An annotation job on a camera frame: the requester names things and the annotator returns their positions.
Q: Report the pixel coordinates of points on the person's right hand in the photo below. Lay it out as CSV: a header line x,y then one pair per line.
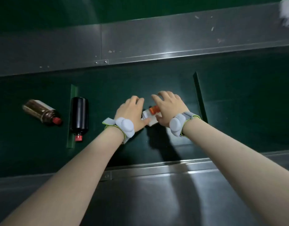
x,y
170,107

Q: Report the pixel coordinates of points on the person's left hand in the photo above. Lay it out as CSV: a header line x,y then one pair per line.
x,y
129,110

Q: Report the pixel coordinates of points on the person's right thumb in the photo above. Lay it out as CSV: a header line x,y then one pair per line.
x,y
160,120

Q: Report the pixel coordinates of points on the person's left thumb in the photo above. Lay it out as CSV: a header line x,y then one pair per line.
x,y
144,121

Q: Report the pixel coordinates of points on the white bottle with orange cap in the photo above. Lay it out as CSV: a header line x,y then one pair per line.
x,y
152,114

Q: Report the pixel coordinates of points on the person's right forearm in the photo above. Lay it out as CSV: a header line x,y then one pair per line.
x,y
233,167

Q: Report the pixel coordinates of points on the person's left forearm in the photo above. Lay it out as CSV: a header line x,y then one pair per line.
x,y
71,178

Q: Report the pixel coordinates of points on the grey right wrist tracker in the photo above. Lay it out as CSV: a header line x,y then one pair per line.
x,y
176,123

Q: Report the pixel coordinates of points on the grey wrist tracker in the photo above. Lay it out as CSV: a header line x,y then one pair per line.
x,y
176,123
126,125

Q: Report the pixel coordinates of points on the grey left wrist tracker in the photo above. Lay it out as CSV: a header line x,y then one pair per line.
x,y
126,125

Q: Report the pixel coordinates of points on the green belt cleat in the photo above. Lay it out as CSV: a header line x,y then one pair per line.
x,y
72,91
200,101

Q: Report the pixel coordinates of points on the black bottle with red cap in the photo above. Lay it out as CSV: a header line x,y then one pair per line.
x,y
79,115

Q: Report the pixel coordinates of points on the green conveyor belt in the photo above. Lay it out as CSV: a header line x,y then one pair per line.
x,y
88,9
240,103

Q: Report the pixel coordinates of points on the brown bottle with red cap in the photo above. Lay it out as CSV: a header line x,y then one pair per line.
x,y
40,111

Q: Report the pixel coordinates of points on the white cloth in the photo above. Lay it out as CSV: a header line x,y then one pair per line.
x,y
288,11

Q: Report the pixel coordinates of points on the steel conveyor edge rail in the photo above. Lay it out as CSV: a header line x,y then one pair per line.
x,y
146,197

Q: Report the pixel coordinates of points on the wide steel conveyor rail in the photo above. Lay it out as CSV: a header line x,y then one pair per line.
x,y
158,39

